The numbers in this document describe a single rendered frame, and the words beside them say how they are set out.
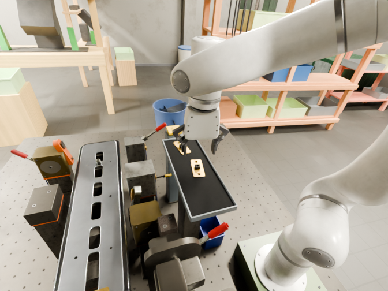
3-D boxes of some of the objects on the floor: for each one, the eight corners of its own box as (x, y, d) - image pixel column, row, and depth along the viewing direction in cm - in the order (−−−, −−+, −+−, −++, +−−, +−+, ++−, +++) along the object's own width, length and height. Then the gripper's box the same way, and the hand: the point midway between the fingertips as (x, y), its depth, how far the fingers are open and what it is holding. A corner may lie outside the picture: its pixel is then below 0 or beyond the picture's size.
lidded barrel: (193, 68, 586) (194, 45, 549) (197, 74, 546) (199, 49, 509) (175, 68, 573) (176, 44, 536) (179, 74, 534) (179, 48, 496)
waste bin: (182, 128, 309) (184, 93, 275) (193, 144, 276) (196, 107, 243) (151, 133, 292) (149, 96, 259) (159, 150, 259) (157, 111, 226)
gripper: (172, 108, 49) (172, 161, 59) (239, 107, 51) (228, 159, 61) (170, 96, 54) (171, 146, 65) (231, 96, 57) (222, 144, 67)
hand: (198, 150), depth 62 cm, fingers open, 8 cm apart
